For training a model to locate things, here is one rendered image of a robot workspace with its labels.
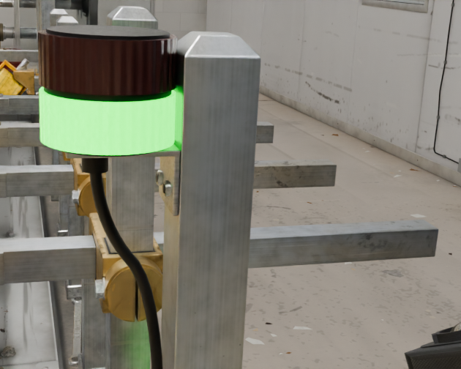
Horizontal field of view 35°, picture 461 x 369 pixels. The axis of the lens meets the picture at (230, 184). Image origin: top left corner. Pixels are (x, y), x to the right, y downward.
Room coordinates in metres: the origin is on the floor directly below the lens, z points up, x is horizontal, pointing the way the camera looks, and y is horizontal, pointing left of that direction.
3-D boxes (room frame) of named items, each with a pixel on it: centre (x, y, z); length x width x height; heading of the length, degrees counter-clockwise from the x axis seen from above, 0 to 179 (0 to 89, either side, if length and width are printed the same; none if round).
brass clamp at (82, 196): (0.84, 0.16, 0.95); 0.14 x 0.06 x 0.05; 17
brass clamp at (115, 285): (0.60, 0.09, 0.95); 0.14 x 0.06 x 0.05; 17
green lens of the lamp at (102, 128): (0.33, 0.06, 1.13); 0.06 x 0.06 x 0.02
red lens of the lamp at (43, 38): (0.33, 0.06, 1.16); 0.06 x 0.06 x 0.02
